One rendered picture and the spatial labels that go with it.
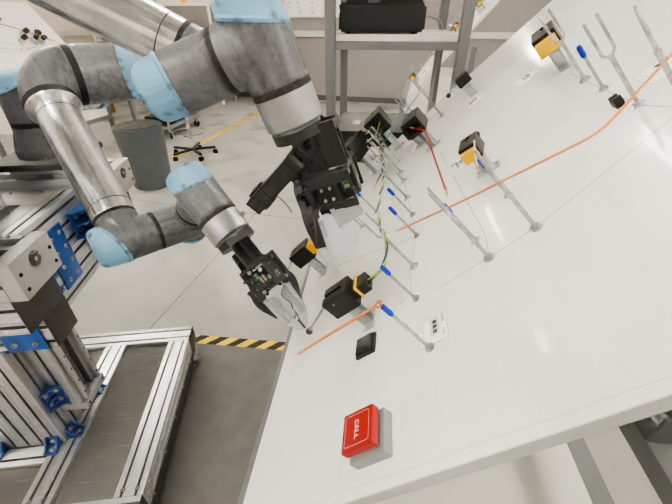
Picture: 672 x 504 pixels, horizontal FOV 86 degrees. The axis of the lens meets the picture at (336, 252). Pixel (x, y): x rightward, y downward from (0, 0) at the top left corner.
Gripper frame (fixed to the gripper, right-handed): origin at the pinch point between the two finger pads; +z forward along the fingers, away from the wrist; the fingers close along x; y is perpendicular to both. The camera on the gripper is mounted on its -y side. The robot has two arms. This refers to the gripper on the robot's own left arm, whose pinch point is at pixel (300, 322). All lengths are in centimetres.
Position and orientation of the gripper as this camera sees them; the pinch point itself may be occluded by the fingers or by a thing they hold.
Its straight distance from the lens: 69.8
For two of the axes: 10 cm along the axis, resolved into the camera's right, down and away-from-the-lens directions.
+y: 2.2, -1.4, -9.7
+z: 6.1, 7.9, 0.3
